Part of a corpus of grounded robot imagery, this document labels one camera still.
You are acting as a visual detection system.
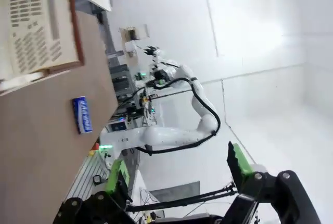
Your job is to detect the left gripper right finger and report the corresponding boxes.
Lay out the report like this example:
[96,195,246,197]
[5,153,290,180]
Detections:
[225,140,321,224]

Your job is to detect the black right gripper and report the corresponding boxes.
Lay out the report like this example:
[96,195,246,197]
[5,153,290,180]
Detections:
[152,68,168,86]

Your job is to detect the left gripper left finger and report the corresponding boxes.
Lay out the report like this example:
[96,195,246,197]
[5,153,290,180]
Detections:
[53,158,136,224]

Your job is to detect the blue white drink can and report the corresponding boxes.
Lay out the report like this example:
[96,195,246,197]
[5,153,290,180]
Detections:
[72,95,94,134]

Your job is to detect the cream plastic shopping basket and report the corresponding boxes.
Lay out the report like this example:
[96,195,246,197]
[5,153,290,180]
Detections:
[0,0,86,97]

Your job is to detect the electronics rack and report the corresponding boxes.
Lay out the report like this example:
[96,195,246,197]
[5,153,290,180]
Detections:
[108,49,159,133]

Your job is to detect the red emergency button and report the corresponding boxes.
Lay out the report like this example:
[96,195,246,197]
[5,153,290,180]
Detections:
[89,142,100,156]

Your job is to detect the black tripod pole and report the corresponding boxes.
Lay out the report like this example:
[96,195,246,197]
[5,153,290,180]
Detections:
[124,183,239,213]

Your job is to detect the aluminium frame bench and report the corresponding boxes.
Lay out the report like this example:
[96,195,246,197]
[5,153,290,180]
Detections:
[65,151,115,204]

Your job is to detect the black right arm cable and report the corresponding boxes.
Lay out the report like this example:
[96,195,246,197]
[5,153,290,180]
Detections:
[137,77,222,156]

